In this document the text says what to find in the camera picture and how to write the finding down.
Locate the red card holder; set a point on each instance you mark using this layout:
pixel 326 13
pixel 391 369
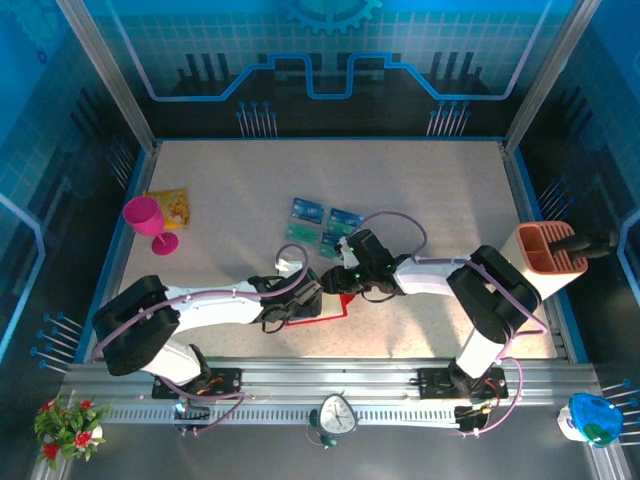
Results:
pixel 330 307

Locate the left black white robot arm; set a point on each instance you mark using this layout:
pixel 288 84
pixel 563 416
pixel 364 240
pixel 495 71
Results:
pixel 135 325

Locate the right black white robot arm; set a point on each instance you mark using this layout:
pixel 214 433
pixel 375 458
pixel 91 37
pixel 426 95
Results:
pixel 495 295

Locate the teal VIP card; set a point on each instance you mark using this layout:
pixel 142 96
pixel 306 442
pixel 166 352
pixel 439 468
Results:
pixel 340 229
pixel 303 233
pixel 329 252

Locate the blue VIP card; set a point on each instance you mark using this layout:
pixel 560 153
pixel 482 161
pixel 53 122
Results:
pixel 332 239
pixel 345 218
pixel 308 210

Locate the aluminium front beam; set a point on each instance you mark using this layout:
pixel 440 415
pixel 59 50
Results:
pixel 325 375

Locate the white triangular alarm clock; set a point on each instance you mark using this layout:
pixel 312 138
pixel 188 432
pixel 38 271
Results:
pixel 337 415

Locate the yellow snack packet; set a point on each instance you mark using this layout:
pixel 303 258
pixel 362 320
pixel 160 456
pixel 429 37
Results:
pixel 176 205

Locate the pink plastic goblet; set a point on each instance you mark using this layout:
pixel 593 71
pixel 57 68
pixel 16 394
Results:
pixel 144 215

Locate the white orange knife block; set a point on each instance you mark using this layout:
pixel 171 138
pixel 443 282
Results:
pixel 535 250

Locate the potted plant red flowers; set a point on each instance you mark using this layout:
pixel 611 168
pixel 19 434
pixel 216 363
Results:
pixel 70 430

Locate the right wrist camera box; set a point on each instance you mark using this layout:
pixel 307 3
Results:
pixel 344 250

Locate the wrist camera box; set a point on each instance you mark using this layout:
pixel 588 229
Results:
pixel 285 265
pixel 344 250

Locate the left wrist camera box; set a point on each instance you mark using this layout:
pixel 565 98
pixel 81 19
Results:
pixel 285 265

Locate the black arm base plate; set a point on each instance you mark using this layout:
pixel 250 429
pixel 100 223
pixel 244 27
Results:
pixel 430 382
pixel 230 382

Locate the aluminium frame post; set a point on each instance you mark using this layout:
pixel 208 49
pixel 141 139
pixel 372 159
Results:
pixel 110 75
pixel 550 75

